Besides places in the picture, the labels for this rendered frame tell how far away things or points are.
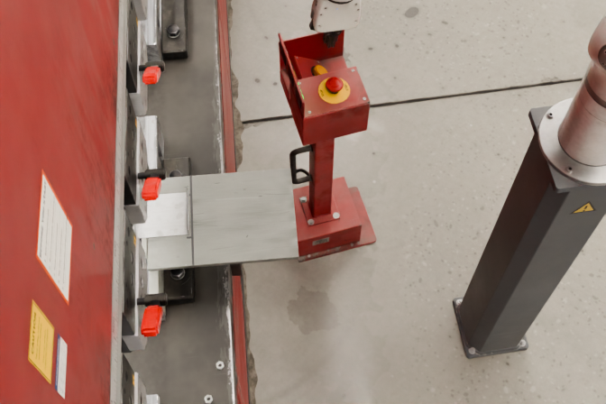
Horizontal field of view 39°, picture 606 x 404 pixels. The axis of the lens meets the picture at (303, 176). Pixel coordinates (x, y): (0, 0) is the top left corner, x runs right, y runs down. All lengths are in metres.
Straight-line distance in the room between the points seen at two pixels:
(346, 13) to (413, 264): 0.99
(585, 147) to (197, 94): 0.79
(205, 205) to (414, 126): 1.40
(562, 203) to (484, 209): 1.03
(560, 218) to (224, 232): 0.67
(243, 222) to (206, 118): 0.34
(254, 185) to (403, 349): 1.07
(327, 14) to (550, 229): 0.64
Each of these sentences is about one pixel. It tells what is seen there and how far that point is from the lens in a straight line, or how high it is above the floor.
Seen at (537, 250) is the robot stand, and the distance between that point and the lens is 1.89.
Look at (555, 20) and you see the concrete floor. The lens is 3.21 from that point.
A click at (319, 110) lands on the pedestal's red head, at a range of 1.91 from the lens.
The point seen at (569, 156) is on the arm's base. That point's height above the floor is 1.01.
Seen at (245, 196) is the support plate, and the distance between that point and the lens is 1.55.
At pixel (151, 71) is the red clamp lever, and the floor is 1.31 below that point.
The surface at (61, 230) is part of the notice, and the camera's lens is 0.83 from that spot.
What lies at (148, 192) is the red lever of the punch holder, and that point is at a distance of 1.21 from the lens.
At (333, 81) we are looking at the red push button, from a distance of 1.92.
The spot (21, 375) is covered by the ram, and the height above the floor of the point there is 1.73.
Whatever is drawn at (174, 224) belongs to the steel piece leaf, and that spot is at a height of 1.00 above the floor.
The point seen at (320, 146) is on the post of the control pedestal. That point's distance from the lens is 2.17.
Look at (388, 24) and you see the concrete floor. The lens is 3.08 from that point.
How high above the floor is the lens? 2.36
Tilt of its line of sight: 60 degrees down
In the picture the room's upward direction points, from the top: straight up
